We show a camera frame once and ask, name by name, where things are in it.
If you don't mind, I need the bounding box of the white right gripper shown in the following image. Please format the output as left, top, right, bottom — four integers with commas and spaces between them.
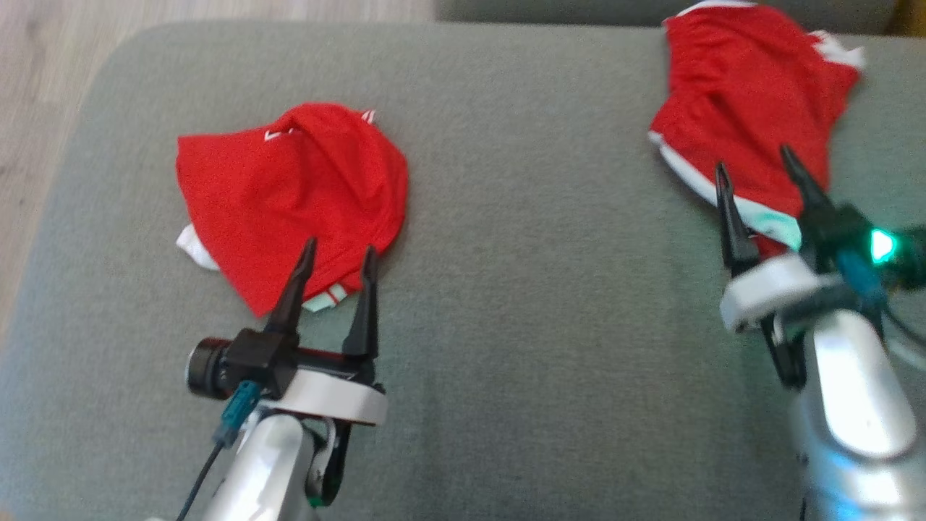
714, 145, 844, 389

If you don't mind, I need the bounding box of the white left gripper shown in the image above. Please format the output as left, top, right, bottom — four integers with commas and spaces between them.
263, 237, 388, 427

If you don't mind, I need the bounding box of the red basketball jersey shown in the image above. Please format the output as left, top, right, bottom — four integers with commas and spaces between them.
176, 102, 409, 318

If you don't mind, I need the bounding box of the red garment with white trim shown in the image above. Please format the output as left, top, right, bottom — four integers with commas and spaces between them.
648, 0, 867, 258

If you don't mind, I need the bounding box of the grey sofa ottoman cushion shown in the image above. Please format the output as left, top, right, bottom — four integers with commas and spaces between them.
0, 20, 926, 521

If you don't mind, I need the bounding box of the large yellow sofa backrest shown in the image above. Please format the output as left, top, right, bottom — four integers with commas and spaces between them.
891, 0, 926, 37

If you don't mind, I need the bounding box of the right arm cable teal connector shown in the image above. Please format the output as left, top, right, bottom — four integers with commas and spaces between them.
838, 246, 926, 348

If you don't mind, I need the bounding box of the arm cable teal connector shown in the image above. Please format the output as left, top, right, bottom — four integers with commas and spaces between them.
174, 381, 263, 521
838, 246, 926, 348

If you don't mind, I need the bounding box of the left arm cable teal connector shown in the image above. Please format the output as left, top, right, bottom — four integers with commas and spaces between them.
174, 381, 263, 521

